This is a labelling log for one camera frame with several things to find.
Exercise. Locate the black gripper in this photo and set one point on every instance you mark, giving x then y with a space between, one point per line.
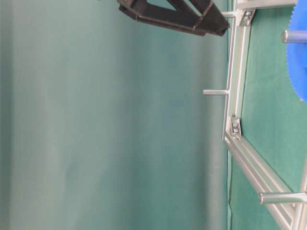
182 18

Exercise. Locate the blue plastic gear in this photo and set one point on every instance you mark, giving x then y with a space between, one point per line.
296 54

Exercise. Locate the top far steel shaft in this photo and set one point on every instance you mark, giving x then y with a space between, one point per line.
229 14

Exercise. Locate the steel shaft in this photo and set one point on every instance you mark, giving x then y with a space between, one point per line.
282 198
229 14
216 92
294 37

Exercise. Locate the middle far steel shaft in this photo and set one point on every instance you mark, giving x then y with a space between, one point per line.
216 92

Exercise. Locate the near upper steel shaft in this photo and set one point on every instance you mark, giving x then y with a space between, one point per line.
294 37

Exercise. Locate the near lower steel shaft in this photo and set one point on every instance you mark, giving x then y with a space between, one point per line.
282 198

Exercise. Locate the green backdrop curtain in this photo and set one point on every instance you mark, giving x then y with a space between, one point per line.
103 124

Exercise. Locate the upper corner bracket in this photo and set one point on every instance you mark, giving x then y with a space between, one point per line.
245 17

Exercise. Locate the corner bracket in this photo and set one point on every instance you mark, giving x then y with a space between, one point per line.
245 17
236 127

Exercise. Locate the lower corner bracket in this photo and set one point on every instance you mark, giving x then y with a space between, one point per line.
236 127

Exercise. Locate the aluminium extrusion frame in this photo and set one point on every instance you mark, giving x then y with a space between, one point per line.
259 173

